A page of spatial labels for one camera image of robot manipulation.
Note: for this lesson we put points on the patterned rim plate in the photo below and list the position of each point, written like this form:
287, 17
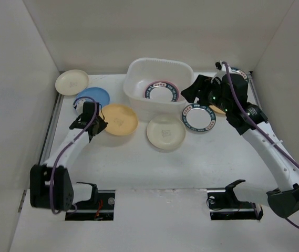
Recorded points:
240, 72
170, 93
197, 118

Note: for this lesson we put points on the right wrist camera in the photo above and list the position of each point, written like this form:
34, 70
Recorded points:
221, 71

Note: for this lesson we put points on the orange plate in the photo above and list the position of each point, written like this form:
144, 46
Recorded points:
217, 110
121, 119

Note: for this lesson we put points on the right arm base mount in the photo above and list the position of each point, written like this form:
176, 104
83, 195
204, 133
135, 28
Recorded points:
223, 206

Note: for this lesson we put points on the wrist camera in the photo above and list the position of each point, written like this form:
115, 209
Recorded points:
221, 71
79, 106

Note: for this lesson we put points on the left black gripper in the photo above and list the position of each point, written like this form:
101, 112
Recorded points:
103, 125

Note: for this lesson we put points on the cream plate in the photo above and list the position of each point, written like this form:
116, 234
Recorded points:
166, 132
71, 82

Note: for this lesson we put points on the patterned rim plate front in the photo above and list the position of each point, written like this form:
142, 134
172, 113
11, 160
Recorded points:
170, 93

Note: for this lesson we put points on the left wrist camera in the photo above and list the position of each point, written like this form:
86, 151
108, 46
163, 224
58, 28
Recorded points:
79, 106

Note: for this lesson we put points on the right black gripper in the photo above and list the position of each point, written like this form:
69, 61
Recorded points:
203, 90

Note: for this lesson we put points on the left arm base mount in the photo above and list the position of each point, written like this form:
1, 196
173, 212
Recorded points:
98, 210

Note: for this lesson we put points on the blue plastic plate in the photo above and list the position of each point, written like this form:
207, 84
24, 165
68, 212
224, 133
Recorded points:
98, 94

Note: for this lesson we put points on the translucent white plastic bin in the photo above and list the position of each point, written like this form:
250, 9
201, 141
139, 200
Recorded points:
142, 72

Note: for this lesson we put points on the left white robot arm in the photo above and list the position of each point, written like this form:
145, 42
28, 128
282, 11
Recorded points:
50, 184

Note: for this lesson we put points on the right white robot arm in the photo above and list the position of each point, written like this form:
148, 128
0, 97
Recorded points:
252, 124

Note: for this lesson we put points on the patterned rim plate back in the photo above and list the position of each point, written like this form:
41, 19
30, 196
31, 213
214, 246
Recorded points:
240, 72

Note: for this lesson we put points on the pink plastic plate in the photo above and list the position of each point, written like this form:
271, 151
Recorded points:
151, 86

